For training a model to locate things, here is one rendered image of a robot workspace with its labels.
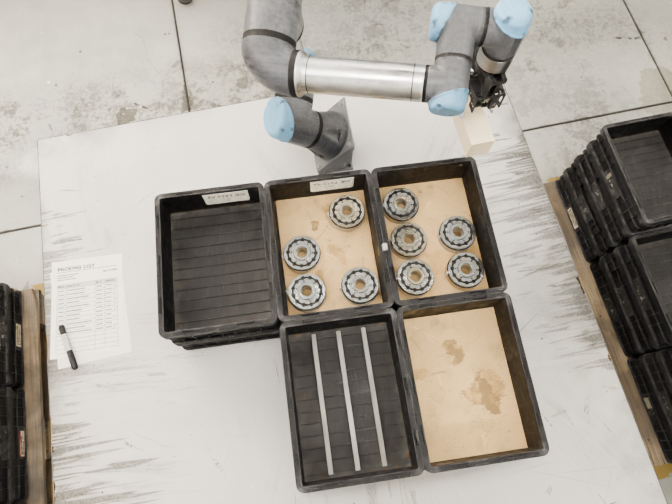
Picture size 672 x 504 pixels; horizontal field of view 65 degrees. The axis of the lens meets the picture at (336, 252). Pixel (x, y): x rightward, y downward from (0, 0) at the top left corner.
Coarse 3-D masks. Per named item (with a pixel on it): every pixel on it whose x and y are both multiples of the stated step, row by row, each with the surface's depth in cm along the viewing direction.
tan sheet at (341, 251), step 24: (360, 192) 156; (288, 216) 153; (312, 216) 153; (288, 240) 150; (336, 240) 151; (360, 240) 151; (336, 264) 148; (360, 264) 148; (336, 288) 146; (360, 288) 146; (288, 312) 144
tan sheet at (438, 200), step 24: (384, 192) 156; (432, 192) 156; (456, 192) 156; (432, 216) 153; (408, 240) 151; (432, 240) 151; (432, 264) 148; (432, 288) 146; (456, 288) 146; (480, 288) 146
